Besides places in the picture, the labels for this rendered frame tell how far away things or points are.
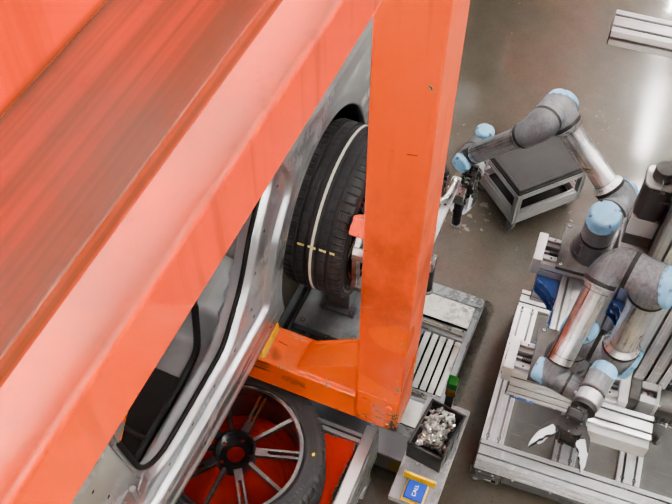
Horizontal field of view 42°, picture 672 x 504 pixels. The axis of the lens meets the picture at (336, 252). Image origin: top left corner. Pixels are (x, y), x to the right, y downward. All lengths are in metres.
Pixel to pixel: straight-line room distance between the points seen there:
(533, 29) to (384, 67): 3.76
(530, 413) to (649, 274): 1.26
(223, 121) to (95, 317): 0.28
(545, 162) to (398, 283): 2.02
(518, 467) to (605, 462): 0.35
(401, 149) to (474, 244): 2.38
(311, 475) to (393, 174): 1.41
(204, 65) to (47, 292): 0.22
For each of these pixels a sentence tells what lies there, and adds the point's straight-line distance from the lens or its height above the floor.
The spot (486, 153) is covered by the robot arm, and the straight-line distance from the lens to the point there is 3.31.
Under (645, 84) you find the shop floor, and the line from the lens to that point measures 5.41.
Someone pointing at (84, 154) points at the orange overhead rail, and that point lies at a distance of 0.64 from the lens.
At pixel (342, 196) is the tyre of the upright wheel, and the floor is 1.13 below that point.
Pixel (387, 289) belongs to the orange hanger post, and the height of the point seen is 1.40.
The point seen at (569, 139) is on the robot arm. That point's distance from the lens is 3.25.
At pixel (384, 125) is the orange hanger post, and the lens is 2.00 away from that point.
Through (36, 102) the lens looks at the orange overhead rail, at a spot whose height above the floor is 3.00.
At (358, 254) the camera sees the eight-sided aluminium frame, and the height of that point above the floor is 0.97.
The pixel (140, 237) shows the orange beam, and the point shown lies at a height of 2.73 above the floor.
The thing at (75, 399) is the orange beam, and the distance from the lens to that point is 0.84.
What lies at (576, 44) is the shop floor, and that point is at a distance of 5.56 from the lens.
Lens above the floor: 3.45
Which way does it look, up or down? 53 degrees down
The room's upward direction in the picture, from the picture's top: straight up
